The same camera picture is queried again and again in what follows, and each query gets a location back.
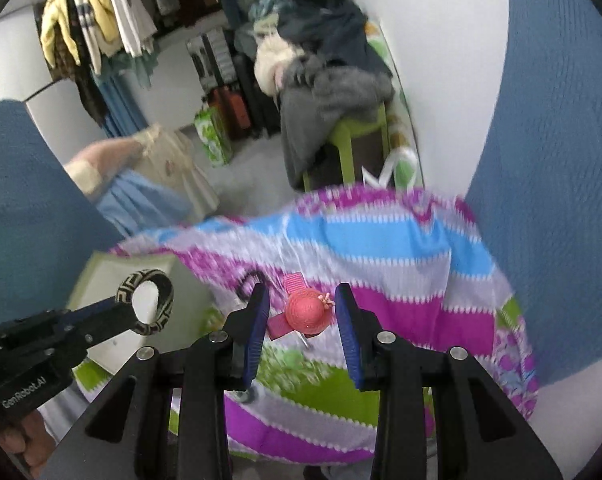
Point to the blue quilted cushion right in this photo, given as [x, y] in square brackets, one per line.
[537, 190]

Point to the pink pillow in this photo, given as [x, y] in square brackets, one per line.
[93, 168]

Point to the beige lace cloth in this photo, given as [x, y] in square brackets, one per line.
[167, 159]

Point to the pale green jewelry box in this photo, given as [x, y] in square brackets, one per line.
[193, 311]

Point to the white bag handle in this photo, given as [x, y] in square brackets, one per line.
[400, 168]

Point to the colourful floral bed sheet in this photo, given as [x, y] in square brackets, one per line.
[414, 259]

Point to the white wardrobe cabinet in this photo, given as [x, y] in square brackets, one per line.
[54, 106]

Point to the grey hard suitcase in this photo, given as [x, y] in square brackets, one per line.
[212, 59]

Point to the red striped suitcase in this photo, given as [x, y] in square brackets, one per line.
[233, 110]

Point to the pink hat hair clip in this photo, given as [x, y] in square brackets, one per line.
[308, 311]

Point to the blue quilted cushion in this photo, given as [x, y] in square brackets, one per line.
[537, 190]
[48, 228]

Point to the blue quilted cushion left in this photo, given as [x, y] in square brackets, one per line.
[48, 228]

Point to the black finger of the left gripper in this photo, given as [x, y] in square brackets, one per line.
[88, 334]

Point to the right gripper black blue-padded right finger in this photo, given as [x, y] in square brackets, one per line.
[479, 432]

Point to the person's left hand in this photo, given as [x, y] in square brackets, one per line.
[31, 440]

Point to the green shopping bag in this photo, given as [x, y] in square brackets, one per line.
[213, 136]

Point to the green plastic stool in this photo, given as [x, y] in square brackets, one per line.
[352, 146]

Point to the grey clothes pile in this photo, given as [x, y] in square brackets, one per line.
[339, 75]

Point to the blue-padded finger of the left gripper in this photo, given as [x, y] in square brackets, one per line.
[104, 310]

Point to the cream fluffy garment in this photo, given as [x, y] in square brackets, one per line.
[274, 55]

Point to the hanging clothes on rack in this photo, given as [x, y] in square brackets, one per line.
[93, 43]

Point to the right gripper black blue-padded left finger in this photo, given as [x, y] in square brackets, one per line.
[162, 416]

